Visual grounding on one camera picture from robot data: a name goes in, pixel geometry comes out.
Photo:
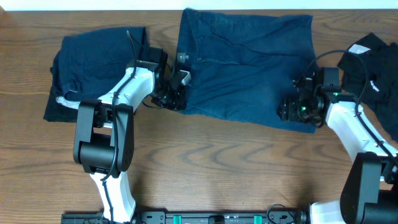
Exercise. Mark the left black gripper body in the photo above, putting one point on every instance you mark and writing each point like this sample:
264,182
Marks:
173,86

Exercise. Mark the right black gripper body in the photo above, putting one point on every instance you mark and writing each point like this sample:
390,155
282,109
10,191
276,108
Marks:
286,111

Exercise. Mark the blue denim shorts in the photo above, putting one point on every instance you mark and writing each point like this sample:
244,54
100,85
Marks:
243,66

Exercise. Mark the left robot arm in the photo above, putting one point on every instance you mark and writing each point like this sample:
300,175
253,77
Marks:
104,141

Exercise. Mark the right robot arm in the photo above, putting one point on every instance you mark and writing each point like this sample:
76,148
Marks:
370,191

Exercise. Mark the black garment with logo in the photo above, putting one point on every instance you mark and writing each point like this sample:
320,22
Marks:
380,59

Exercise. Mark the folded navy shorts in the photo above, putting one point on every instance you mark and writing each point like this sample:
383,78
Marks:
90,64

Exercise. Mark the folded black shorts white stripe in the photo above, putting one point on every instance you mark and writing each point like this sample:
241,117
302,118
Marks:
63,108

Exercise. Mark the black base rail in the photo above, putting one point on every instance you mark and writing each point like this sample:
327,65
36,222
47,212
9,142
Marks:
164,217

